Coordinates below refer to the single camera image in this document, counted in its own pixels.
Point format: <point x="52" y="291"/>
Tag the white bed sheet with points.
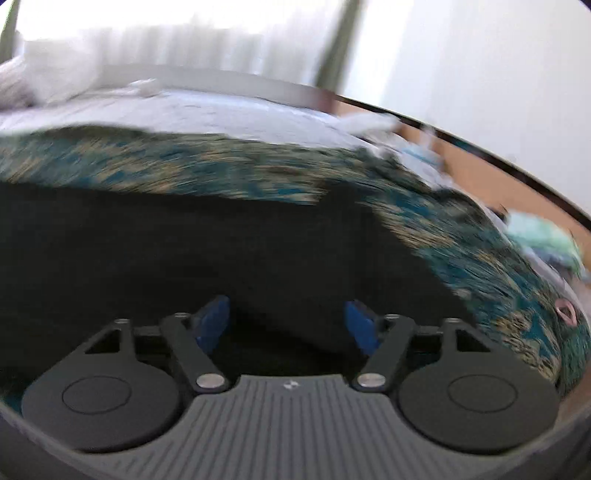
<point x="194" y="113"/>

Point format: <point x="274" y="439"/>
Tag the white curtain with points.
<point x="184" y="44"/>

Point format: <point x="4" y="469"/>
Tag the black pants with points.
<point x="194" y="249"/>

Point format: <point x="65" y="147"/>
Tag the light green cloth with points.
<point x="545" y="240"/>

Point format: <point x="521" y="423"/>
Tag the white pillow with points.
<point x="62" y="69"/>

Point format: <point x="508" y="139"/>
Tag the pile of white clothes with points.
<point x="411" y="147"/>

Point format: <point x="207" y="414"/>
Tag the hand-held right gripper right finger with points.
<point x="361" y="324"/>

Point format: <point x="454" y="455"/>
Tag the teal patterned blanket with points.
<point x="466" y="258"/>

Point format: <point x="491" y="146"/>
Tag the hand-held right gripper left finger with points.
<point x="213" y="320"/>

